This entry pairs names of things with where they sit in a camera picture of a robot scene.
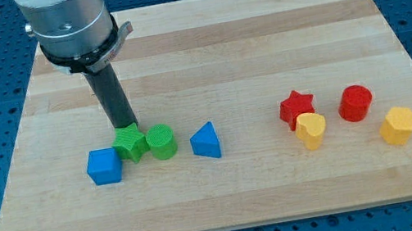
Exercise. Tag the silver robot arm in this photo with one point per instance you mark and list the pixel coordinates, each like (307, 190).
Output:
(75, 35)

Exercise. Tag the blue triangle block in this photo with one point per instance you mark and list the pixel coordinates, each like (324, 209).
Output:
(205, 142)

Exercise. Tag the green cylinder block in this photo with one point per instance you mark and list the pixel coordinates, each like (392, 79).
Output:
(160, 138)

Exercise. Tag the green star block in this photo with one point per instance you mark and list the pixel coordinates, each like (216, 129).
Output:
(130, 143)

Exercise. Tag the wooden board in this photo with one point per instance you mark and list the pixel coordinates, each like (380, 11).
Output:
(230, 62)

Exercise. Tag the red star block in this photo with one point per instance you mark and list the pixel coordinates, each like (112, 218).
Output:
(295, 105)

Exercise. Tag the yellow heart block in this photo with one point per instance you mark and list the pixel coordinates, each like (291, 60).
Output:
(310, 129)

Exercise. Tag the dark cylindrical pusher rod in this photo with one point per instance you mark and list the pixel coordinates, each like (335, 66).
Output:
(111, 96)

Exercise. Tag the blue cube block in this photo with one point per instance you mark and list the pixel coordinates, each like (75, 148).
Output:
(104, 166)

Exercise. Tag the red cylinder block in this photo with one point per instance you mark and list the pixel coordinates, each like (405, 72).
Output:
(355, 103)

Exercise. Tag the yellow hexagon block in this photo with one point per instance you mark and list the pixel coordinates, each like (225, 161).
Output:
(396, 128)

